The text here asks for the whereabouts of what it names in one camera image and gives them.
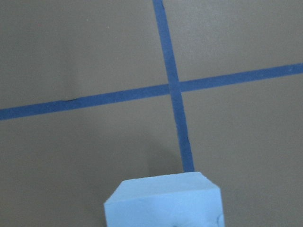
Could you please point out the light blue foam block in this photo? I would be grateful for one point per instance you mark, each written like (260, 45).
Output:
(176, 200)

